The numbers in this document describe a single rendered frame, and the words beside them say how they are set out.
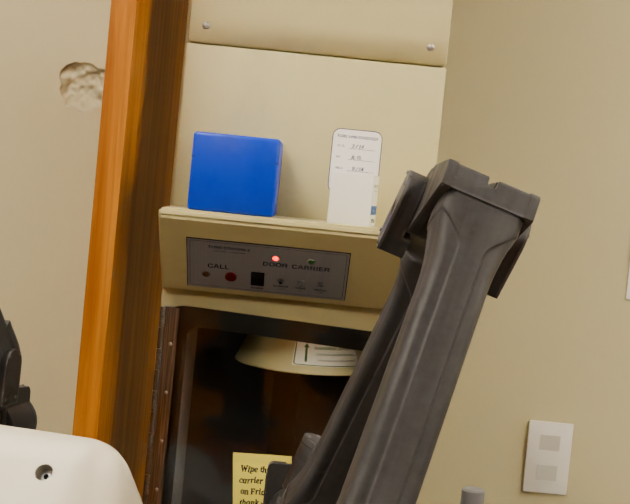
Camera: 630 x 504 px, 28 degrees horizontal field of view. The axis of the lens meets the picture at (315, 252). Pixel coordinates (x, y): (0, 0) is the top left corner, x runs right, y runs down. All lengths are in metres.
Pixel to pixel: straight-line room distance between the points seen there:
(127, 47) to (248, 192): 0.22
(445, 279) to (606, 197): 1.13
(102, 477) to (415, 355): 0.25
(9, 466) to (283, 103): 0.87
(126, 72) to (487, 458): 0.91
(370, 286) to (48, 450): 0.79
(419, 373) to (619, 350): 1.18
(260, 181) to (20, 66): 0.70
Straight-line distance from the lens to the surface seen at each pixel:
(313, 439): 1.27
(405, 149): 1.55
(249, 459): 1.53
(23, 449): 0.77
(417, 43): 1.56
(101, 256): 1.48
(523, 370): 2.02
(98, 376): 1.49
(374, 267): 1.47
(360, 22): 1.56
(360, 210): 1.46
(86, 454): 0.75
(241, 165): 1.44
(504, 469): 2.05
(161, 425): 1.57
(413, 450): 0.87
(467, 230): 0.93
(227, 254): 1.47
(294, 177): 1.54
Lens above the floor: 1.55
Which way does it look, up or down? 3 degrees down
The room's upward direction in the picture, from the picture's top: 6 degrees clockwise
